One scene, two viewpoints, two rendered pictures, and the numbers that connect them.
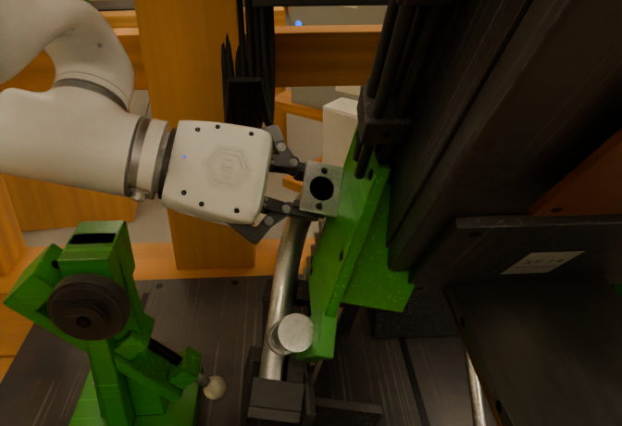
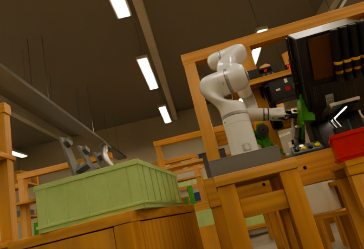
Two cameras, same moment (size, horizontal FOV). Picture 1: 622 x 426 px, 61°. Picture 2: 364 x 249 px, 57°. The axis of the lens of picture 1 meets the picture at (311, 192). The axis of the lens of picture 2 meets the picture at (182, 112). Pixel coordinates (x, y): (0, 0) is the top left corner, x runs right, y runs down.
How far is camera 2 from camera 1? 1.84 m
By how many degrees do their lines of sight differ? 49
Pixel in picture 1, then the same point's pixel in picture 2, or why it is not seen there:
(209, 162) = (275, 110)
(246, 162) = (280, 109)
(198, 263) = not seen: hidden behind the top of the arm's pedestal
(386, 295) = (311, 117)
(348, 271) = (301, 111)
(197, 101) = not seen: hidden behind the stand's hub
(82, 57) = (252, 104)
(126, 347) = (268, 143)
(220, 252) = not seen: hidden behind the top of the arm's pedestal
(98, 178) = (259, 114)
